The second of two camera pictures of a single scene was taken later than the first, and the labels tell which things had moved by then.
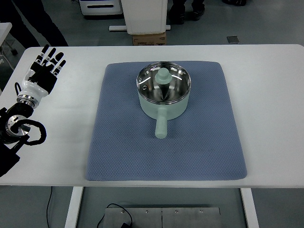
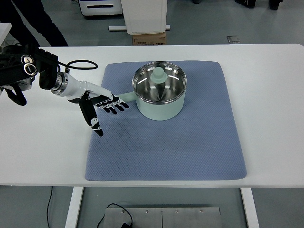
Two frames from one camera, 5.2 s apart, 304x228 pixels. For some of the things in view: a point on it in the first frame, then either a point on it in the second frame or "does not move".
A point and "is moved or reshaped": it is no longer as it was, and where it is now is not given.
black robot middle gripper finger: [53, 62] → [118, 107]
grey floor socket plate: [232, 39] does not move
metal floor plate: [164, 217] does not move
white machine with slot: [100, 7] does not move
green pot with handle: [163, 101] is moved or reshaped
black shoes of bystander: [177, 14] → [274, 4]
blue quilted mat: [204, 142] does not move
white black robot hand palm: [38, 81] → [67, 86]
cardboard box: [150, 39] does not move
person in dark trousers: [33, 12] does not move
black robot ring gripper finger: [45, 61] → [105, 105]
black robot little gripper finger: [39, 57] → [108, 110]
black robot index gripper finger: [56, 71] → [120, 102]
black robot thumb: [33, 78] → [89, 109]
